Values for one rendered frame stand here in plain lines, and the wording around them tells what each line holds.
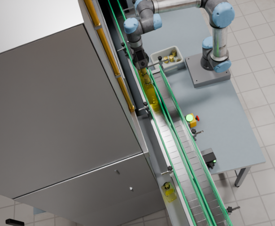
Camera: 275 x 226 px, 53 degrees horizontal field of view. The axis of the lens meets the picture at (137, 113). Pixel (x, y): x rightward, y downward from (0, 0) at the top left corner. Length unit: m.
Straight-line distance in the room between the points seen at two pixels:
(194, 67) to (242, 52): 1.23
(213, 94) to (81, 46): 1.54
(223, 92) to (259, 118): 0.87
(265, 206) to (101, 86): 2.08
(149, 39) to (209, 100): 0.78
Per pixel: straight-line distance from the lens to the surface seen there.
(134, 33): 1.47
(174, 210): 1.65
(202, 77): 2.09
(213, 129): 1.94
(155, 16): 1.49
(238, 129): 1.96
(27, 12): 0.68
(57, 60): 0.65
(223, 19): 1.61
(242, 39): 3.43
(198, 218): 1.64
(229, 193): 2.58
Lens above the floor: 2.50
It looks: 60 degrees down
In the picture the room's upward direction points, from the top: 21 degrees counter-clockwise
